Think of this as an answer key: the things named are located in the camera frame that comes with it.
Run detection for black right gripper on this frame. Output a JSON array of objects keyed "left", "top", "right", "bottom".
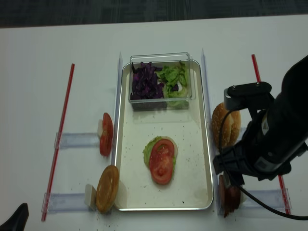
[{"left": 213, "top": 142, "right": 291, "bottom": 186}]

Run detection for sliced meat stack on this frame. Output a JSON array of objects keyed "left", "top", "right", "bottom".
[{"left": 219, "top": 175, "right": 241, "bottom": 218}]

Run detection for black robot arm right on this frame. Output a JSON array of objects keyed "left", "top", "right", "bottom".
[{"left": 213, "top": 58, "right": 308, "bottom": 185}]

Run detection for white block by meat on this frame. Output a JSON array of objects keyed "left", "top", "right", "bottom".
[{"left": 240, "top": 192, "right": 247, "bottom": 205}]

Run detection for tomato slice on tray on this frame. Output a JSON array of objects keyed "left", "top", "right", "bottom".
[{"left": 149, "top": 139, "right": 175, "bottom": 185}]

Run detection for green lettuce in container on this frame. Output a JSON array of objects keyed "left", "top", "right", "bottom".
[{"left": 154, "top": 62, "right": 188, "bottom": 99}]

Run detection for lettuce leaf on tray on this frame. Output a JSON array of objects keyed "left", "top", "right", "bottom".
[{"left": 143, "top": 136, "right": 176, "bottom": 175}]

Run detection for upright tomato slices left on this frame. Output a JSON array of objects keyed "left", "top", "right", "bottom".
[{"left": 100, "top": 113, "right": 113, "bottom": 156}]

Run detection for white block behind tomato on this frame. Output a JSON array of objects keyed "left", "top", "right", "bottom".
[{"left": 97, "top": 119, "right": 103, "bottom": 139}]

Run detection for sesame bun rear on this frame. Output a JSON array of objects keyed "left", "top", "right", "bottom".
[{"left": 229, "top": 111, "right": 241, "bottom": 145}]

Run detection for sesame bun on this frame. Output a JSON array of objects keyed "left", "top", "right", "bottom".
[
  {"left": 211, "top": 103, "right": 233, "bottom": 148},
  {"left": 229, "top": 111, "right": 241, "bottom": 145}
]

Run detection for right lower acrylic holder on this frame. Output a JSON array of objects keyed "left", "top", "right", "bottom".
[{"left": 239, "top": 189, "right": 292, "bottom": 210}]

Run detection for acrylic holder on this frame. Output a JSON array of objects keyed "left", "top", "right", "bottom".
[
  {"left": 54, "top": 133, "right": 100, "bottom": 149},
  {"left": 239, "top": 189, "right": 292, "bottom": 210},
  {"left": 41, "top": 193, "right": 90, "bottom": 213}
]

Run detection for right long acrylic divider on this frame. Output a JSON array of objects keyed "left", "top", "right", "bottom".
[{"left": 201, "top": 49, "right": 224, "bottom": 217}]

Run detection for long acrylic divider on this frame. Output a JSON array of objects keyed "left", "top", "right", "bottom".
[
  {"left": 111, "top": 52, "right": 123, "bottom": 165},
  {"left": 201, "top": 49, "right": 224, "bottom": 217}
]

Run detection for sesame bun front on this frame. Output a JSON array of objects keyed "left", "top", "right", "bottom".
[{"left": 211, "top": 103, "right": 233, "bottom": 148}]

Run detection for silver metal tray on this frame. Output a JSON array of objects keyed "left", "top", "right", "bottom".
[{"left": 115, "top": 61, "right": 213, "bottom": 211}]

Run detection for right red tape strip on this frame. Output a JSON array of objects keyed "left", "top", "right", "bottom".
[{"left": 251, "top": 54, "right": 291, "bottom": 215}]

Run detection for red tape strip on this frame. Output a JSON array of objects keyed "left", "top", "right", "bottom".
[
  {"left": 251, "top": 54, "right": 291, "bottom": 215},
  {"left": 41, "top": 63, "right": 75, "bottom": 222}
]

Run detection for clear plastic salad container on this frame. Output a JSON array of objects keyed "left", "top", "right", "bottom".
[{"left": 128, "top": 52, "right": 194, "bottom": 111}]

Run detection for purple cabbage leaves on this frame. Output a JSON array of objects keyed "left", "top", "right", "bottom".
[{"left": 130, "top": 62, "right": 167, "bottom": 111}]

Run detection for white block right of bun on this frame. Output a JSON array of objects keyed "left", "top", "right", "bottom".
[{"left": 114, "top": 181, "right": 128, "bottom": 210}]

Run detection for white block of bun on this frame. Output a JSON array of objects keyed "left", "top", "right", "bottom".
[
  {"left": 84, "top": 184, "right": 96, "bottom": 211},
  {"left": 114, "top": 181, "right": 128, "bottom": 210}
]

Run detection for toasted bun half left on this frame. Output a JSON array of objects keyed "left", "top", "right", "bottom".
[{"left": 96, "top": 165, "right": 119, "bottom": 214}]

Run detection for left long acrylic divider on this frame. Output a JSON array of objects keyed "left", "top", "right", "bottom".
[{"left": 111, "top": 52, "right": 123, "bottom": 165}]

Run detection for white block left of bun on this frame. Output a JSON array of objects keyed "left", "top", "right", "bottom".
[{"left": 84, "top": 184, "right": 96, "bottom": 211}]

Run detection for left upper acrylic holder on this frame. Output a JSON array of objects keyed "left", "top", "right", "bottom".
[{"left": 54, "top": 133, "right": 100, "bottom": 149}]

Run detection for left lower acrylic holder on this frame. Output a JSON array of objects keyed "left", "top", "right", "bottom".
[{"left": 41, "top": 193, "right": 90, "bottom": 213}]

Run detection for left red tape strip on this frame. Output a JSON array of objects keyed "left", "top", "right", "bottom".
[{"left": 41, "top": 63, "right": 75, "bottom": 222}]

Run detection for black camera cable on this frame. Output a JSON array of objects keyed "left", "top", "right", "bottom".
[{"left": 219, "top": 109, "right": 308, "bottom": 221}]

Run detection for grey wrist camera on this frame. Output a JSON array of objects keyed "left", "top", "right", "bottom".
[{"left": 224, "top": 82, "right": 274, "bottom": 110}]

